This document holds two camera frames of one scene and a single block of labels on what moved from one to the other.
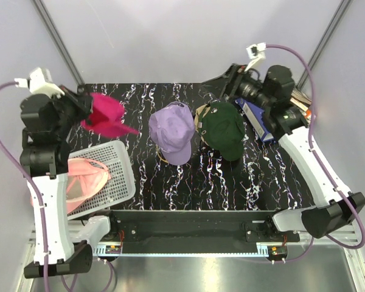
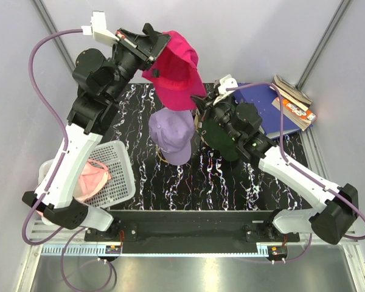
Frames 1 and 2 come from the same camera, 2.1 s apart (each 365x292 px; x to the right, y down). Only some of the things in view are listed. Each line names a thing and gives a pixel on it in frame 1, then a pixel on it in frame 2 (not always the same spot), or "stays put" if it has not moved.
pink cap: [85, 177] stays put
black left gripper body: [72, 101] → [122, 34]
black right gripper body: [235, 79] → [219, 112]
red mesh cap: [106, 118] → [174, 75]
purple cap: [171, 128] stays put
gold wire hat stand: [157, 147] stays put
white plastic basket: [120, 188] stays put
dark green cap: [222, 127] stays put
